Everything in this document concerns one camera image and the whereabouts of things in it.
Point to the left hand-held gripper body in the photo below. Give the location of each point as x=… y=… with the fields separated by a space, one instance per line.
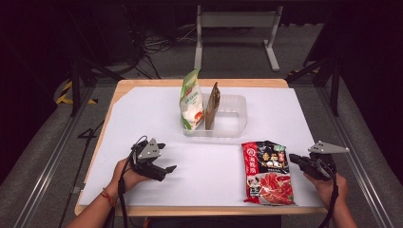
x=149 y=152

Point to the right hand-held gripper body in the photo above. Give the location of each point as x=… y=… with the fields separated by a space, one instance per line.
x=328 y=148

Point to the red and black packet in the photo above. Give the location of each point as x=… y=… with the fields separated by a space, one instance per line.
x=269 y=177

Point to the white and green packet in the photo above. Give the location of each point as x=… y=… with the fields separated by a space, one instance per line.
x=191 y=101

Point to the gold foil packet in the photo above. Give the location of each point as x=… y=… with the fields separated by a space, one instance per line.
x=212 y=107

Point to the clear plastic container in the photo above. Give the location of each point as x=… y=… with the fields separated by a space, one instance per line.
x=228 y=117

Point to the person's right hand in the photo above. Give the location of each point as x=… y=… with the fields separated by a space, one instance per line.
x=326 y=190

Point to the person's left hand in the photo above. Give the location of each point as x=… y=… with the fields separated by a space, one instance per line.
x=126 y=180

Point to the white paper sheet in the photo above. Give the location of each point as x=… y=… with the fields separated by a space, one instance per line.
x=152 y=107

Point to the black metal stand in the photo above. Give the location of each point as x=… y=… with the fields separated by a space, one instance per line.
x=334 y=85
x=75 y=85

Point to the white metal stand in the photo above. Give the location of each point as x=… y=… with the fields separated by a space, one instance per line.
x=198 y=47

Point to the aluminium rail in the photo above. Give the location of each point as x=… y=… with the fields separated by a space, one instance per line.
x=47 y=167
x=355 y=136

